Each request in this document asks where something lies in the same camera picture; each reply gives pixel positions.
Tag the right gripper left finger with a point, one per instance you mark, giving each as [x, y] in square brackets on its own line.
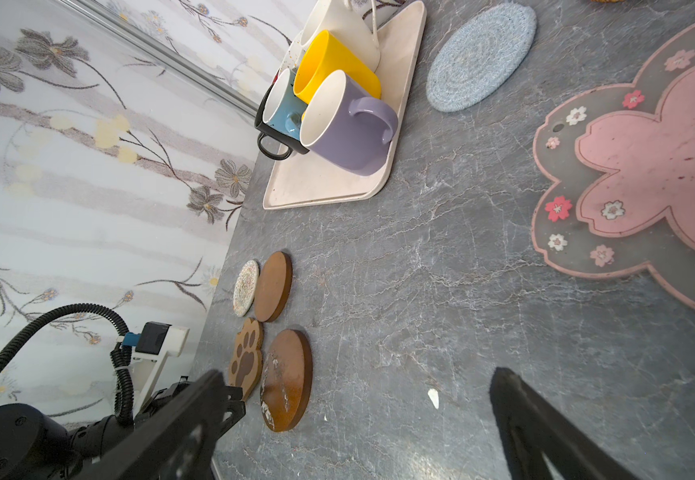
[174, 445]

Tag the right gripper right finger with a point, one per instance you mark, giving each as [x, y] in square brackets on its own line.
[535, 435]

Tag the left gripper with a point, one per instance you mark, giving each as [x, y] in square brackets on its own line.
[226, 401]

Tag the glossy brown round coaster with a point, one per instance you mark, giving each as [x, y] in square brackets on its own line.
[287, 380]

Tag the pink flower silicone coaster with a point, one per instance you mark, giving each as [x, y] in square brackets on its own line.
[621, 161]

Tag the blue woven round coaster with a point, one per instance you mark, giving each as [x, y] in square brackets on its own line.
[480, 57]

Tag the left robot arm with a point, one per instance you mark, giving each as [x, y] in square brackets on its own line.
[34, 446]

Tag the brown paw print coaster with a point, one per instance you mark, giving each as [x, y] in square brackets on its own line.
[246, 367]

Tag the white patterned round coaster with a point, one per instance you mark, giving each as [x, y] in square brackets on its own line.
[245, 288]

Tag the plain round wooden coaster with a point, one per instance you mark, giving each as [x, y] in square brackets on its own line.
[274, 287]

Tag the beige serving tray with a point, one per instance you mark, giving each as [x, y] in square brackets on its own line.
[304, 180]

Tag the black mug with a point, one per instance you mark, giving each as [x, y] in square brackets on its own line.
[272, 143]

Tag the purple mug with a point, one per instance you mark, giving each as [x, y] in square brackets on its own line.
[348, 127]

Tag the light blue mug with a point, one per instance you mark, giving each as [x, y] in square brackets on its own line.
[283, 110]

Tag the white mug back middle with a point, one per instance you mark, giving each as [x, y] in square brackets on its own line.
[293, 57]

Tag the yellow mug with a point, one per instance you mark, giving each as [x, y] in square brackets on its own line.
[326, 55]

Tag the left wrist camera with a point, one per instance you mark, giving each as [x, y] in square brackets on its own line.
[150, 351]

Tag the left corner aluminium post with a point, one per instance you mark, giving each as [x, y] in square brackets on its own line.
[100, 16]

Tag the white mug with handle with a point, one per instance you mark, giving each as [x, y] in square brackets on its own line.
[343, 22]

